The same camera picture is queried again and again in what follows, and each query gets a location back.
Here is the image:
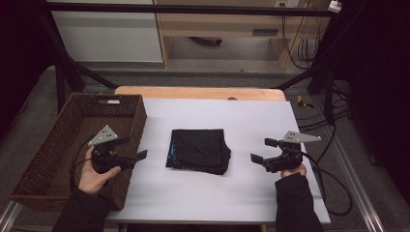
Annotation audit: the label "left hand-held gripper black cable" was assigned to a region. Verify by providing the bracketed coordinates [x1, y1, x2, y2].
[69, 136, 95, 191]

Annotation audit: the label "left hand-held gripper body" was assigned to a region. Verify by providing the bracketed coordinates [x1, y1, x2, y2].
[87, 125, 136, 175]

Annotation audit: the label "hand-held gripper black cable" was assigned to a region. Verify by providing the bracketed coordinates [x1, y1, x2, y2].
[69, 136, 95, 191]
[299, 149, 354, 218]

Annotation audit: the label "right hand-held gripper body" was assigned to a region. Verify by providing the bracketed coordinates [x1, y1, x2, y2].
[262, 130, 323, 174]

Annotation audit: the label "white cabinet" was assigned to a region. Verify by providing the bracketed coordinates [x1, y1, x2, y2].
[46, 0, 164, 64]

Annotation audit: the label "right hand-held gripper black cable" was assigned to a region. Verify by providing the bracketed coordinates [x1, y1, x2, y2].
[299, 149, 354, 218]

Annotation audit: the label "black floor cables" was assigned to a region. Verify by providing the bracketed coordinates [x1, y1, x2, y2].
[298, 84, 352, 133]

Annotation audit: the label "black shorts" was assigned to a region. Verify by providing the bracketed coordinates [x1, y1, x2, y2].
[164, 129, 232, 176]

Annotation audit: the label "brown wicker basket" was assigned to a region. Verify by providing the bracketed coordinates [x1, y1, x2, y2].
[8, 93, 149, 213]

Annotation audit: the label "yellow black tape piece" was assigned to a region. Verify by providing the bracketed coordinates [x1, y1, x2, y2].
[296, 95, 315, 110]

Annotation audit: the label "white power strip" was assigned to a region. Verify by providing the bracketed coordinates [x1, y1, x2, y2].
[327, 0, 343, 15]

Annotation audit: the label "hanging black cables bundle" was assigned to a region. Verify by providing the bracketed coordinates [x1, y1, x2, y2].
[280, 14, 324, 71]

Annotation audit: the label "aluminium rail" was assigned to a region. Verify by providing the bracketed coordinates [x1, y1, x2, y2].
[0, 200, 19, 232]
[313, 96, 387, 232]

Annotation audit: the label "dark object under desk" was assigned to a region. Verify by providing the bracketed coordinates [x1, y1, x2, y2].
[189, 36, 223, 47]

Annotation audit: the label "black horizontal frame bar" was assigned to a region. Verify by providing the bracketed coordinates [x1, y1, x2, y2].
[46, 1, 334, 18]

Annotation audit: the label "black metal frame stand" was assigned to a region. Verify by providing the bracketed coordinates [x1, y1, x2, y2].
[272, 0, 371, 127]
[34, 0, 119, 114]

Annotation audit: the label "person's left hand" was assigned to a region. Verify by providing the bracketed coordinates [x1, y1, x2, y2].
[77, 146, 122, 196]

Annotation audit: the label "black curtain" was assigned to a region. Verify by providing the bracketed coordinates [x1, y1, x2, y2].
[332, 0, 410, 197]
[0, 0, 52, 136]

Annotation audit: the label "light wooden desk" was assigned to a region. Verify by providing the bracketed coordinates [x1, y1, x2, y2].
[152, 0, 333, 71]

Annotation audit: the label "wooden table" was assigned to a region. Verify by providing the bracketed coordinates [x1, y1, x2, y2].
[114, 85, 287, 102]

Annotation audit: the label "white table mat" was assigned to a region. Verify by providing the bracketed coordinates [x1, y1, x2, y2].
[105, 98, 333, 225]

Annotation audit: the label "person's right hand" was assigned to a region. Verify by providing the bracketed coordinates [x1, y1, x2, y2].
[279, 162, 308, 179]

